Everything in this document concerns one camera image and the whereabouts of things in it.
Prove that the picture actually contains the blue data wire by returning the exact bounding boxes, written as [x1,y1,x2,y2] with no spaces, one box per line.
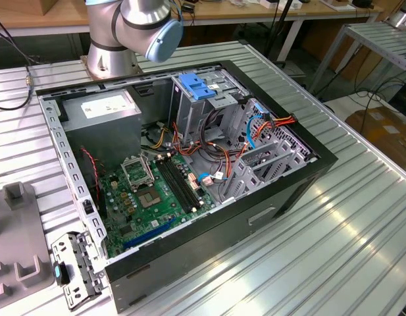
[245,103,268,151]

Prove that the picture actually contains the orange red power wire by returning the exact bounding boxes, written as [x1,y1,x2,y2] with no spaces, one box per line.
[237,113,298,154]

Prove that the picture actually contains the grey metal disk bay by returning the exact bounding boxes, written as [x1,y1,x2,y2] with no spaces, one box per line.
[218,97,318,203]

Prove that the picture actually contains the beige board connector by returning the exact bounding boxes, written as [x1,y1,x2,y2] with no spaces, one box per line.
[188,172,201,194]

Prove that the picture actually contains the black RAM slot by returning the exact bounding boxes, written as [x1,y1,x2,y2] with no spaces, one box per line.
[155,157,197,213]
[165,155,205,208]

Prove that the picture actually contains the grey metal drive cage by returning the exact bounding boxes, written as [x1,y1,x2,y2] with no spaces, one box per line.
[169,67,253,139]

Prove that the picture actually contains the green motherboard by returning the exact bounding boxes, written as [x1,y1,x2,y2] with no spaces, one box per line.
[99,153,220,259]

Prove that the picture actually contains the CPU socket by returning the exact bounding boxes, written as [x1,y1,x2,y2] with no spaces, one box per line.
[136,185,165,211]

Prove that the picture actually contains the blue plastic drive latch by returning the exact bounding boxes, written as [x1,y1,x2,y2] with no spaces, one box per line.
[178,74,218,101]

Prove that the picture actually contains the blue expansion slot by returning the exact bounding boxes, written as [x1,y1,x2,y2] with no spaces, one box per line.
[123,217,177,250]

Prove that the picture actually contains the black open PC case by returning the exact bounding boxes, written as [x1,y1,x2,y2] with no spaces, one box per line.
[34,59,339,314]

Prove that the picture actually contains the grey power supply unit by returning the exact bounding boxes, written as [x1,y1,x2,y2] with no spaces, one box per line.
[59,88,143,172]

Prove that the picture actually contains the black tripod stand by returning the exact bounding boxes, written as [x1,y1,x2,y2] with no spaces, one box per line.
[265,0,295,65]

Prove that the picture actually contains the large flat cardboard box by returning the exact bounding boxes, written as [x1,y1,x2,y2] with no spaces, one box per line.
[345,105,406,165]

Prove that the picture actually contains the brown cardboard box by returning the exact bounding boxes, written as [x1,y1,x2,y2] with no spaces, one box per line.
[334,44,384,83]

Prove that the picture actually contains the black latch teal tab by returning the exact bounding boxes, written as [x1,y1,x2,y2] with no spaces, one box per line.
[52,261,72,286]

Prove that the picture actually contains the grey parts rack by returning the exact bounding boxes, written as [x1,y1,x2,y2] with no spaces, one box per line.
[0,180,55,302]

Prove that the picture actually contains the metal slat side table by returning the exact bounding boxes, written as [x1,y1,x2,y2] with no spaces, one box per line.
[309,21,406,96]

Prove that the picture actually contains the orange black wire bundle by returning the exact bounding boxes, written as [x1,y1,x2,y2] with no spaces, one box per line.
[140,120,243,180]

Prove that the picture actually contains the white connector blue wire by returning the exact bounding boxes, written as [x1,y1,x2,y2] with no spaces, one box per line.
[196,171,230,188]

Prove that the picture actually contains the metal socket cover frame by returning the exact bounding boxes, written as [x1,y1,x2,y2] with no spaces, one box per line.
[120,154,157,192]

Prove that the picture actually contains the red black twisted wire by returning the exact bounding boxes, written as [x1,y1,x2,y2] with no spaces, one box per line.
[80,147,102,200]

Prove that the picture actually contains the hinged metal slot bracket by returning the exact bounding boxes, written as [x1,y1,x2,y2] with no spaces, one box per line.
[49,230,105,312]

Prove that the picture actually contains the black cable metal plug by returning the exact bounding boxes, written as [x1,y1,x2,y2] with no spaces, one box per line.
[0,26,38,111]

